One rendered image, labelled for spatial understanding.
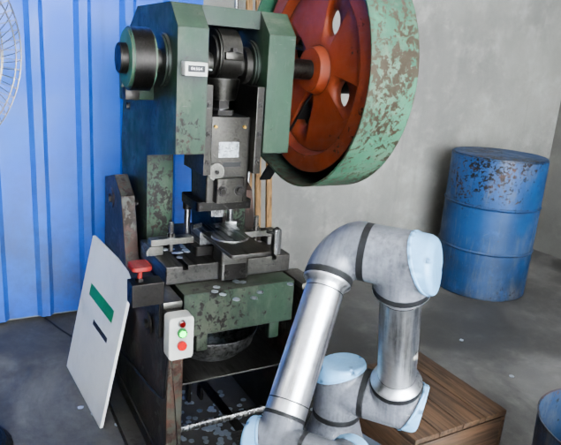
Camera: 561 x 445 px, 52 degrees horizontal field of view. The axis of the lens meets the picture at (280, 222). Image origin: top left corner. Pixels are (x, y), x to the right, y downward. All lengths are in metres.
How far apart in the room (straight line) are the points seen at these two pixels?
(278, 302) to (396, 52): 0.88
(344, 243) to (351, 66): 0.96
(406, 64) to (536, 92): 3.02
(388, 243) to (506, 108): 3.54
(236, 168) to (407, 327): 0.94
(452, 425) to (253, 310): 0.70
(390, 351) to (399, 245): 0.27
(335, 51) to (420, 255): 1.11
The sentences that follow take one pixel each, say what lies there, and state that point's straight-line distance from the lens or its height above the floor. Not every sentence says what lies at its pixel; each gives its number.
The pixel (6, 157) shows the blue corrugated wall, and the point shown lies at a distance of 2.98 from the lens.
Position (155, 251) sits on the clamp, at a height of 0.72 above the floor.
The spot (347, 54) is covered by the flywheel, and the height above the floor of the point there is 1.39.
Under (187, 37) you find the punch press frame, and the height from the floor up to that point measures 1.40.
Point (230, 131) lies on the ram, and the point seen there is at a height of 1.12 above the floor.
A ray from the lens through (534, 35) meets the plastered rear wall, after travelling 4.70.
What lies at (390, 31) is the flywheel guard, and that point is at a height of 1.46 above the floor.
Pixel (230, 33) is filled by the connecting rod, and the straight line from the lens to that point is 1.91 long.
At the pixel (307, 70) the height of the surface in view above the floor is 1.33.
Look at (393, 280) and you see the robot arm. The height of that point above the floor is 0.98.
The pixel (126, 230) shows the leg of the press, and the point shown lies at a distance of 2.19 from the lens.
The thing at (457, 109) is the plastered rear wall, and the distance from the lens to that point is 4.22.
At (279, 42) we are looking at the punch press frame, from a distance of 1.90.
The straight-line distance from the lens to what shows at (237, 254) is 1.77.
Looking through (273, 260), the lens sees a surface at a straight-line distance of 2.01.
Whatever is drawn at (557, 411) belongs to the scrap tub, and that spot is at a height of 0.41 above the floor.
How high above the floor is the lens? 1.36
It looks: 16 degrees down
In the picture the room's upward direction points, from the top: 4 degrees clockwise
